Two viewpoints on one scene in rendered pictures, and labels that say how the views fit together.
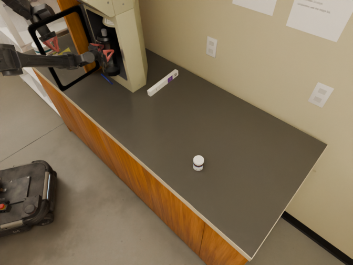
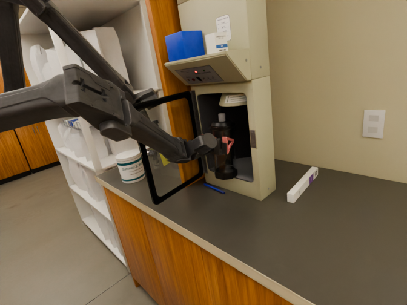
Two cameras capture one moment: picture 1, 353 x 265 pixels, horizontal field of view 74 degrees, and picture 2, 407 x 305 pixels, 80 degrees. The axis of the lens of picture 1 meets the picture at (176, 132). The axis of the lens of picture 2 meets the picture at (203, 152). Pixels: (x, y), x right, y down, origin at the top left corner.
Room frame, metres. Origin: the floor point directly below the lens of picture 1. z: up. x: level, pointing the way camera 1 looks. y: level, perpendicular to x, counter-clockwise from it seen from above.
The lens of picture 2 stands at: (0.27, 0.41, 1.48)
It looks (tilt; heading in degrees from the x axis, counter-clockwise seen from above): 20 degrees down; 3
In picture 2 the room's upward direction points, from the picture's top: 9 degrees counter-clockwise
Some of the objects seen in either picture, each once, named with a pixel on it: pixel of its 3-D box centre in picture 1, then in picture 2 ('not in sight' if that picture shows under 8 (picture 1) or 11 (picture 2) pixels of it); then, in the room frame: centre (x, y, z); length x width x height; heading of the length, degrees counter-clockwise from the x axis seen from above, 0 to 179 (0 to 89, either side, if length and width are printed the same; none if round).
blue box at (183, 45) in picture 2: not in sight; (185, 46); (1.26, 0.47, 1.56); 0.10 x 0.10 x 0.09; 44
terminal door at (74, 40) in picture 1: (69, 50); (172, 146); (1.22, 0.59, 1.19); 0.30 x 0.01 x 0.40; 140
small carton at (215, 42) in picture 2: not in sight; (216, 43); (1.15, 0.36, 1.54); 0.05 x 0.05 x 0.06; 37
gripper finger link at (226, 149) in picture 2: (105, 52); (223, 143); (1.20, 0.38, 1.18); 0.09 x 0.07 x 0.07; 138
